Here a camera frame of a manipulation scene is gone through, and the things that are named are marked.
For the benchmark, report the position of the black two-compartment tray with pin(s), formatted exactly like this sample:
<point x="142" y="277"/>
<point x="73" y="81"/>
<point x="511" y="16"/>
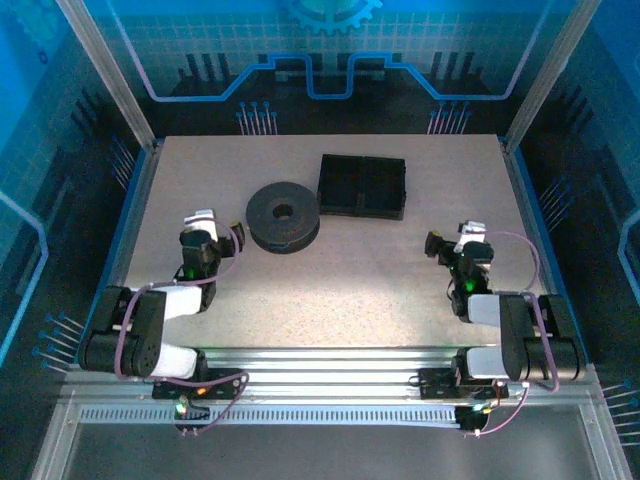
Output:
<point x="360" y="187"/>

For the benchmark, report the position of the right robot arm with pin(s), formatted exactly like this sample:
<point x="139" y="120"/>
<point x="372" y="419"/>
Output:
<point x="515" y="330"/>

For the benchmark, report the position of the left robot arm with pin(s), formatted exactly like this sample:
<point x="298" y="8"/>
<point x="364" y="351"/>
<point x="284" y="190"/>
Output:
<point x="145" y="330"/>

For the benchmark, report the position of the small black controller box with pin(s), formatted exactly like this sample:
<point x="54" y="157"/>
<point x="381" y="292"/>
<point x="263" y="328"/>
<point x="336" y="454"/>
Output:
<point x="470" y="417"/>
<point x="192" y="412"/>

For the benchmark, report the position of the grey lower shelf panel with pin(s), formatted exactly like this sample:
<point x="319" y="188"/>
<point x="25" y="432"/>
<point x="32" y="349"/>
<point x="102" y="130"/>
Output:
<point x="325" y="455"/>

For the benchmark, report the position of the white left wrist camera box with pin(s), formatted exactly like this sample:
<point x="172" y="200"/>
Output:
<point x="200" y="225"/>

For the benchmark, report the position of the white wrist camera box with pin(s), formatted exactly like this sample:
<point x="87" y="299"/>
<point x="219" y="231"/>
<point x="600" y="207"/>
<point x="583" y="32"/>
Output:
<point x="471" y="234"/>
<point x="200" y="225"/>

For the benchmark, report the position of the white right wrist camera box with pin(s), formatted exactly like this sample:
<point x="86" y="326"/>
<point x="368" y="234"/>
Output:
<point x="471" y="234"/>

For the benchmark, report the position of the aluminium table side rail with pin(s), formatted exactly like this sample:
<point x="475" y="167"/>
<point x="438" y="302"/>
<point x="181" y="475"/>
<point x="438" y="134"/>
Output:
<point x="147" y="170"/>

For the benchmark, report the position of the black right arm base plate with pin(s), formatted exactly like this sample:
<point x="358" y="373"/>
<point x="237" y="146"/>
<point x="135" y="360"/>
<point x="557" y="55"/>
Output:
<point x="432" y="382"/>

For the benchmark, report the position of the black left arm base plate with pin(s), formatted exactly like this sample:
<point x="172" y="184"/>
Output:
<point x="225" y="387"/>

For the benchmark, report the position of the aluminium front rail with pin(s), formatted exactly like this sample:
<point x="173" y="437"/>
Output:
<point x="325" y="370"/>

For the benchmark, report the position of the aluminium frame post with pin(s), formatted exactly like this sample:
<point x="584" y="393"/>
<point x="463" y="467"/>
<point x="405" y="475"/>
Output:
<point x="107" y="75"/>
<point x="550" y="75"/>

